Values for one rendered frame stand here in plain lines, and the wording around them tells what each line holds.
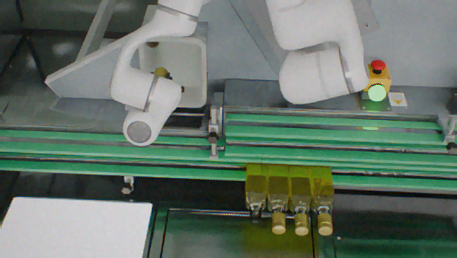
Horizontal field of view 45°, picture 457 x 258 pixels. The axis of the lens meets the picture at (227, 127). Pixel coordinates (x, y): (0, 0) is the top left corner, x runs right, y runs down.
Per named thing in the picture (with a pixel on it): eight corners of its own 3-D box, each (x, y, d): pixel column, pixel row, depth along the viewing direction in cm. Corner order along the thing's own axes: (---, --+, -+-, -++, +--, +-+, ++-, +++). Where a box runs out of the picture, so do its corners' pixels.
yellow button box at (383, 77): (357, 82, 158) (361, 99, 152) (361, 61, 153) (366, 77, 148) (382, 84, 158) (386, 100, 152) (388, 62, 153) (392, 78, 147)
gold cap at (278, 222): (271, 220, 143) (271, 234, 139) (272, 211, 140) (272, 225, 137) (285, 220, 143) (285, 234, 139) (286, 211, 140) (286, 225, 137)
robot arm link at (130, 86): (198, 17, 114) (167, 113, 118) (138, -4, 113) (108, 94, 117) (198, 18, 106) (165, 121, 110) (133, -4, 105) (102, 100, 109)
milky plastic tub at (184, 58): (148, 86, 162) (144, 106, 156) (142, 20, 147) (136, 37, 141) (208, 89, 162) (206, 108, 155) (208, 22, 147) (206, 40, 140)
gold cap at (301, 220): (293, 221, 143) (294, 235, 139) (295, 212, 140) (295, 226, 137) (307, 222, 143) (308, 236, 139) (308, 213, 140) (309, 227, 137)
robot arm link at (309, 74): (275, 37, 119) (271, 79, 106) (336, 20, 115) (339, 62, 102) (289, 73, 124) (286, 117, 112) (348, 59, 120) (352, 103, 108)
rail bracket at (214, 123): (210, 138, 157) (206, 170, 147) (210, 91, 145) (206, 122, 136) (220, 139, 156) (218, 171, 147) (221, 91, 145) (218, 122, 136)
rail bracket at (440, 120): (431, 119, 149) (443, 154, 139) (438, 98, 145) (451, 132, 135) (446, 120, 149) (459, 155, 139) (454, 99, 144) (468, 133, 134)
